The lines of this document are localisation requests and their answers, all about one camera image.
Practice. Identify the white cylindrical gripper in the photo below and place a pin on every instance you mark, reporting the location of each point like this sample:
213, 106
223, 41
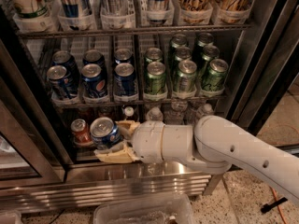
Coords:
148, 141

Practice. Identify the blue pepsi can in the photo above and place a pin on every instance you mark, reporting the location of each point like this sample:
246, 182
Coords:
105, 133
62, 82
94, 56
94, 79
64, 58

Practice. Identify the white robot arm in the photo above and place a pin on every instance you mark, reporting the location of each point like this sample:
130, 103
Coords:
211, 146

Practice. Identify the red soda can left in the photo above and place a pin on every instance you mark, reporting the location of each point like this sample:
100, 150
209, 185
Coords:
80, 131

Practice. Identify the clear water bottle middle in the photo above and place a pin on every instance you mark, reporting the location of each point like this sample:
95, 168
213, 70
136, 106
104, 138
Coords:
174, 113

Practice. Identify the clear water bottle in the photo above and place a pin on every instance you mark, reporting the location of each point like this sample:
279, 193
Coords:
155, 114
204, 110
174, 113

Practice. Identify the green can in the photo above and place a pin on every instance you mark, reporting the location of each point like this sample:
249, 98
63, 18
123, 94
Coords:
209, 53
203, 39
181, 54
214, 76
185, 76
178, 40
153, 55
155, 78

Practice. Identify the stainless steel fridge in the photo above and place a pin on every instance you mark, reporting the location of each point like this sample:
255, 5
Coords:
87, 181

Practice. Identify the glass fridge door right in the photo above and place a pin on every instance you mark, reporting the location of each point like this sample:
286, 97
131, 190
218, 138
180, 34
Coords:
262, 84

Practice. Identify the dark drink bottle white cap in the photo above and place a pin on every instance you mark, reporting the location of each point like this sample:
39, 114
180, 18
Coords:
129, 114

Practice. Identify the clear water bottle left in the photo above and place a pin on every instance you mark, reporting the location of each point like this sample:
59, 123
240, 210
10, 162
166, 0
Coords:
155, 114

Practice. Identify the clear plastic bin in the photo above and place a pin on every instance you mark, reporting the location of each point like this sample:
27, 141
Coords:
152, 209

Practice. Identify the clear water bottle right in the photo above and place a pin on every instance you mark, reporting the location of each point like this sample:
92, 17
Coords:
204, 110

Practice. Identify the black stand leg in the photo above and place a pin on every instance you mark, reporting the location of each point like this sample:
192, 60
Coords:
269, 206

